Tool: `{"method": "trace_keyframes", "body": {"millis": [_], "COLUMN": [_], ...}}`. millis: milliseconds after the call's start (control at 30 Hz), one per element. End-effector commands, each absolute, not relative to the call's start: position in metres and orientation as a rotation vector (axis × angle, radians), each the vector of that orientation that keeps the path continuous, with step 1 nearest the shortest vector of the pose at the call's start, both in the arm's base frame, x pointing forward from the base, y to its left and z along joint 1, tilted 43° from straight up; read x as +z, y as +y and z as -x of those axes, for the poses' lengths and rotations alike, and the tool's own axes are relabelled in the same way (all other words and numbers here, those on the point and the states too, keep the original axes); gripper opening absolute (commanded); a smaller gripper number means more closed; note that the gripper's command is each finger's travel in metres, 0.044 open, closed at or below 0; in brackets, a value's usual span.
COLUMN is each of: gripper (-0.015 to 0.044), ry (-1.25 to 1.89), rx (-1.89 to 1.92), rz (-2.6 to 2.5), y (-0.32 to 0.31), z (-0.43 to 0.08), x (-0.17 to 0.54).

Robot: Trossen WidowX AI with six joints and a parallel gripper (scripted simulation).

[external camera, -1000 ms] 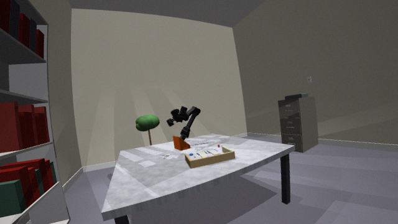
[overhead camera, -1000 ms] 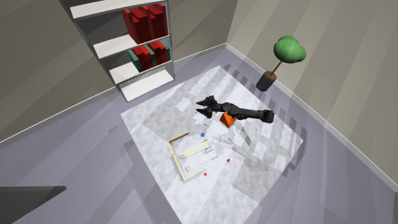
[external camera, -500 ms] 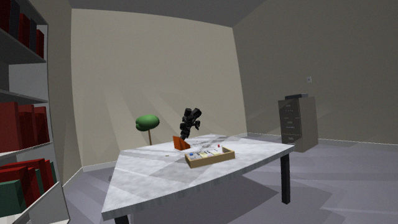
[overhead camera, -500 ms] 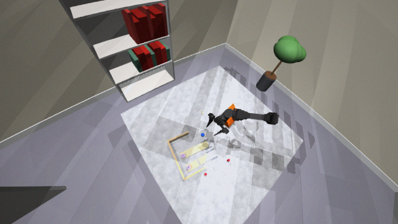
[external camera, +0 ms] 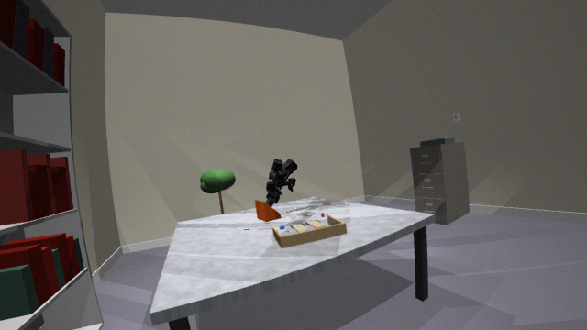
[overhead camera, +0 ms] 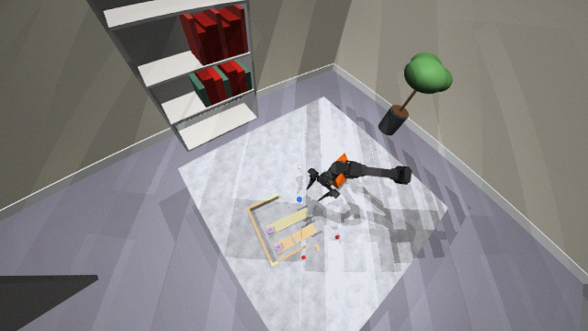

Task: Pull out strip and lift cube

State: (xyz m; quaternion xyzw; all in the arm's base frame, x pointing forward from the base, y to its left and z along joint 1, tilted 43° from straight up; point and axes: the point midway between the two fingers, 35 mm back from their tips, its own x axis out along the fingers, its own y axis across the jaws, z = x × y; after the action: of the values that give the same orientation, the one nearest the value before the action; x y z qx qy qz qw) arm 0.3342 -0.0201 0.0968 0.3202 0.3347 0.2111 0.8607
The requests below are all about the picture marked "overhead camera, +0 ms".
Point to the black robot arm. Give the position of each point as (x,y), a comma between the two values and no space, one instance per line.
(400,174)

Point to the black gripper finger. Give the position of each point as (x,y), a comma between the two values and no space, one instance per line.
(325,196)
(311,182)

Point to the light wooden strip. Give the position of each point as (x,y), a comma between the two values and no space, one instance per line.
(307,231)

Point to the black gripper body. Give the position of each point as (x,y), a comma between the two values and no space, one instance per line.
(315,174)

